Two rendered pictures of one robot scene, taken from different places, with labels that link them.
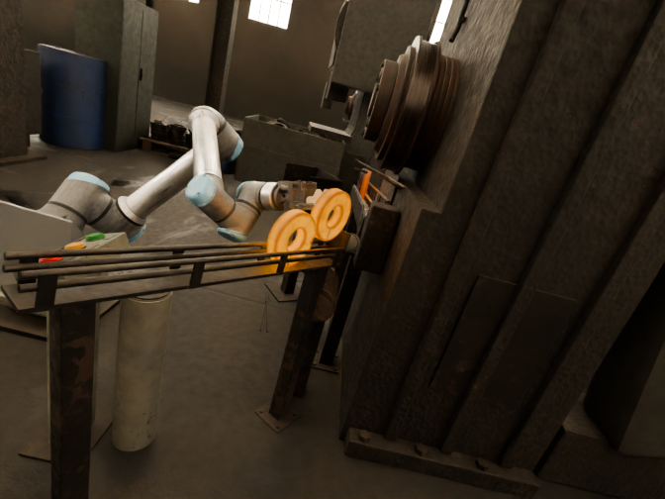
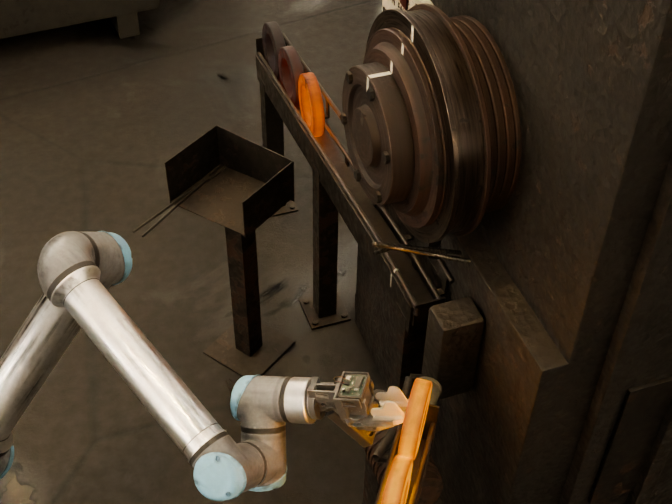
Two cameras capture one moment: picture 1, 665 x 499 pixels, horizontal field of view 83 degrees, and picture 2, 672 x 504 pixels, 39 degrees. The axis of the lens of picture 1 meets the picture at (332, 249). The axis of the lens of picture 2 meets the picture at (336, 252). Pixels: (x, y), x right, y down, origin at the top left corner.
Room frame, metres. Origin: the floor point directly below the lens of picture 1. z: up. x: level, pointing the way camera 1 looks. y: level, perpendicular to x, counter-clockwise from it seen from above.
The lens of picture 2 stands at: (0.03, 0.50, 2.27)
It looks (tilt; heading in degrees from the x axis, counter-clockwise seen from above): 44 degrees down; 343
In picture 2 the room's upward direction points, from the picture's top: 1 degrees clockwise
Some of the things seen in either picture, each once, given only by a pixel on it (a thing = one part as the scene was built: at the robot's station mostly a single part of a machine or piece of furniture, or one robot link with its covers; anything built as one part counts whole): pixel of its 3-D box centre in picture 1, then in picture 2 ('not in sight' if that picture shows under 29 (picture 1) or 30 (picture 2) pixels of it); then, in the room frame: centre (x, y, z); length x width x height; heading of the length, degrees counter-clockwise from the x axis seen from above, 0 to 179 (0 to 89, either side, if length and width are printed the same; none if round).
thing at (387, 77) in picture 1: (378, 101); (374, 134); (1.48, -0.02, 1.11); 0.28 x 0.06 x 0.28; 3
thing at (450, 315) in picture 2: (376, 238); (452, 349); (1.26, -0.14, 0.68); 0.11 x 0.08 x 0.24; 93
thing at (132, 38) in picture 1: (118, 75); not in sight; (4.25, 2.77, 0.75); 0.70 x 0.48 x 1.50; 3
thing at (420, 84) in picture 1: (404, 109); (419, 125); (1.49, -0.11, 1.11); 0.47 x 0.06 x 0.47; 3
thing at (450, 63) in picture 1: (425, 115); (457, 118); (1.49, -0.20, 1.11); 0.47 x 0.10 x 0.47; 3
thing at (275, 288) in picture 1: (299, 234); (237, 261); (1.97, 0.20, 0.36); 0.26 x 0.20 x 0.72; 38
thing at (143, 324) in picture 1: (141, 367); not in sight; (0.82, 0.43, 0.26); 0.12 x 0.12 x 0.52
